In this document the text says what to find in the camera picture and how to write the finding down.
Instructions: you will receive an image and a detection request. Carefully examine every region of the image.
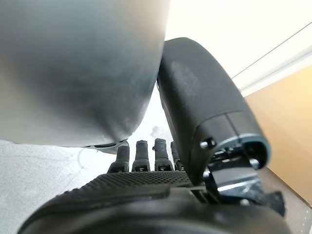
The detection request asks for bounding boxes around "silver black right robot leg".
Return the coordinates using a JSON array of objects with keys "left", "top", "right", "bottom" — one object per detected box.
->
[{"left": 0, "top": 0, "right": 171, "bottom": 155}]

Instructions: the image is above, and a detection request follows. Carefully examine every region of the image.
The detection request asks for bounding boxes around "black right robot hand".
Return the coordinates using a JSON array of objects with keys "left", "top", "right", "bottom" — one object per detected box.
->
[{"left": 17, "top": 37, "right": 293, "bottom": 234}]

